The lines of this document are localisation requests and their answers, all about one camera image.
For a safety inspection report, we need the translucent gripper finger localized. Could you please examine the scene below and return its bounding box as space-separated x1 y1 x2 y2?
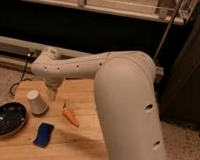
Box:
48 88 58 101

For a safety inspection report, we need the dark ceramic bowl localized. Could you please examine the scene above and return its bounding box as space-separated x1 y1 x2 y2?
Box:
0 102 28 136

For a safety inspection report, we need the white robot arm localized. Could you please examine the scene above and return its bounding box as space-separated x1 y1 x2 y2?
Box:
31 48 166 160

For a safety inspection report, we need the white paper cup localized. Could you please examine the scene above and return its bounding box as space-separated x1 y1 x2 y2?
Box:
27 90 48 115

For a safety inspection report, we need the orange carrot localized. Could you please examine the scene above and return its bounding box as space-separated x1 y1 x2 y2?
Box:
63 105 80 128

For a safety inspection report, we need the blue sponge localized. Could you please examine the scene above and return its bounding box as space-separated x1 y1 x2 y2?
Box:
33 123 54 147

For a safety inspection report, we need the dark cabinet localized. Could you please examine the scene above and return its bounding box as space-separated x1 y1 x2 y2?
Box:
159 2 200 126

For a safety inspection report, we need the metal pole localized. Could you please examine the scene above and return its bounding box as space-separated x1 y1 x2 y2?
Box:
153 0 183 64

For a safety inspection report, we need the black cable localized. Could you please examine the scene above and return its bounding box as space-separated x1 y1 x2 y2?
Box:
9 54 35 98

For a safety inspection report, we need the metal floor rail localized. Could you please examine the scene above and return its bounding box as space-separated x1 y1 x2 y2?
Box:
0 36 164 83

